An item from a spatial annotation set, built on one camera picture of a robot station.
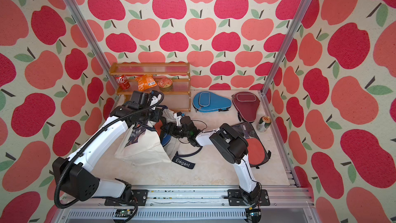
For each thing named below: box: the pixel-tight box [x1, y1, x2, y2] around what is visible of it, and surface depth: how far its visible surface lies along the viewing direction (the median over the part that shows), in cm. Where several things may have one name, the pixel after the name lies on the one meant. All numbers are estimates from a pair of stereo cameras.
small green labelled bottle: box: [256, 115, 272, 133], surface depth 93 cm
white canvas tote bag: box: [114, 108, 196, 170], surface depth 77 cm
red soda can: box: [114, 74, 131, 91], surface depth 98 cm
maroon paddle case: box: [231, 91, 261, 123], surface depth 111 cm
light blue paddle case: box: [192, 90, 232, 114], surface depth 113 cm
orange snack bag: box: [135, 74, 158, 92], surface depth 103 cm
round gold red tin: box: [157, 77, 174, 92], surface depth 103 cm
